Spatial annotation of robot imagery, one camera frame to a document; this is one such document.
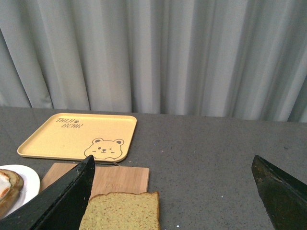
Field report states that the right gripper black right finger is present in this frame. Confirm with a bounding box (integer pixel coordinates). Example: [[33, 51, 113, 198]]
[[251, 155, 307, 230]]

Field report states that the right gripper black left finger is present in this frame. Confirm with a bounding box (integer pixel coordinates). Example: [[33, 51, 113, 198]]
[[0, 155, 95, 230]]

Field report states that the white plate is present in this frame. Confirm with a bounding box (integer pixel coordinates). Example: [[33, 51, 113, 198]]
[[0, 164, 40, 219]]

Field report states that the bread slice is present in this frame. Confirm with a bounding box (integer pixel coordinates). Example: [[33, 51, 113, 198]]
[[79, 192, 160, 230], [0, 169, 24, 217]]

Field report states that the wooden cutting board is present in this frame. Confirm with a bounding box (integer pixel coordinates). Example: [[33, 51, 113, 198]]
[[40, 163, 150, 197]]

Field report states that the fried egg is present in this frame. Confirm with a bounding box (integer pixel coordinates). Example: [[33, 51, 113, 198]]
[[0, 172, 11, 200]]

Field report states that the yellow bear tray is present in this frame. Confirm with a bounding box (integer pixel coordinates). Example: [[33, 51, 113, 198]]
[[17, 113, 137, 162]]

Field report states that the grey curtain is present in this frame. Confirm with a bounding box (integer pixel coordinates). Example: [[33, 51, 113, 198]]
[[0, 0, 307, 122]]

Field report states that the metal board handle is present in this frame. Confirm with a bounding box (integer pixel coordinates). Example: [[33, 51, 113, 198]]
[[110, 162, 121, 167]]

